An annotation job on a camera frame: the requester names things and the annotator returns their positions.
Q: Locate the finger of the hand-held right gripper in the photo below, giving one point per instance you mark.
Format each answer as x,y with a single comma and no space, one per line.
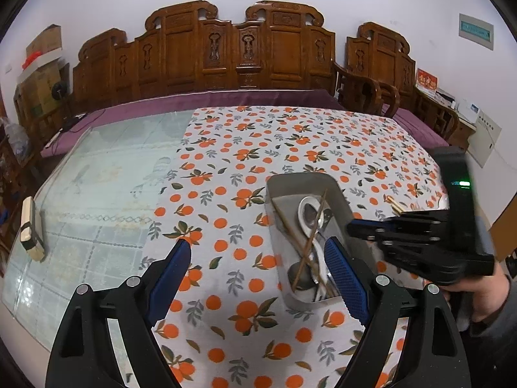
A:
420,258
404,226

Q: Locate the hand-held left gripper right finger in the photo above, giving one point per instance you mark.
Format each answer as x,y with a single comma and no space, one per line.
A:
347,279

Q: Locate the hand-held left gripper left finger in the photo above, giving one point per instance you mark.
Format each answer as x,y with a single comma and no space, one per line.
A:
169,283

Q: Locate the rectangular metal tray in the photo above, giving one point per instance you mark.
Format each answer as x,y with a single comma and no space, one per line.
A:
299,184

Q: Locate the person's right forearm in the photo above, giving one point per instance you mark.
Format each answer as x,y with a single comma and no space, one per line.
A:
501,343

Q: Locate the person's right hand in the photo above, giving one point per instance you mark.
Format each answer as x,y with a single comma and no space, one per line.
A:
484,295

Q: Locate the wooden side table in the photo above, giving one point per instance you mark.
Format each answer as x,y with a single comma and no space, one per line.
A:
464,129

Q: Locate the purple armchair cushion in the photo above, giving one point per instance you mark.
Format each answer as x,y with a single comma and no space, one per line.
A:
416,125

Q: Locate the white telephone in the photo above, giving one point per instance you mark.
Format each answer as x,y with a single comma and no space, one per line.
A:
472,110

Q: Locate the flat black white device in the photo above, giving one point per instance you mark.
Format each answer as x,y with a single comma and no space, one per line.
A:
442,98

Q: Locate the red card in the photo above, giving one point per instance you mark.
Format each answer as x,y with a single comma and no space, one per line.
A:
427,79

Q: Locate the orange fruit print tablecloth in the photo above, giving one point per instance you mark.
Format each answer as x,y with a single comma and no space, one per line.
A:
250,161

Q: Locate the wooden block with black band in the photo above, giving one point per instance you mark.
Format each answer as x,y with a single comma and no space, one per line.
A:
32,230

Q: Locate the carved wooden armchair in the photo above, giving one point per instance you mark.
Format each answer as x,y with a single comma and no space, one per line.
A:
387,72

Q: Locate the white remote control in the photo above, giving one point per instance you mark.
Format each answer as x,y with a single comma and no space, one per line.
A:
52,141

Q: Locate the black fan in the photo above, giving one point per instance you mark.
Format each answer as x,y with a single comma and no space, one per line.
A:
59,89

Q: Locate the carved wooden sofa bench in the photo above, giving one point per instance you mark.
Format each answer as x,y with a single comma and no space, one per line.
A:
202,56

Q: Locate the stack of cardboard boxes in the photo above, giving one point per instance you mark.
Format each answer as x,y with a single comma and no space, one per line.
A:
40,89

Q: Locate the red plastic item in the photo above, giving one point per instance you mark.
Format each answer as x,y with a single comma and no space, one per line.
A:
32,58

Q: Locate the brown cardboard box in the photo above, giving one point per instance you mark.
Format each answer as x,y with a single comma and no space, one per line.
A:
46,42

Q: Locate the white wall cabinet door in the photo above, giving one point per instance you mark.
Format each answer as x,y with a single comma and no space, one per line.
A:
486,141

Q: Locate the grey wall panel box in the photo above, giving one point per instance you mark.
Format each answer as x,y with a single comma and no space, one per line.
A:
476,32

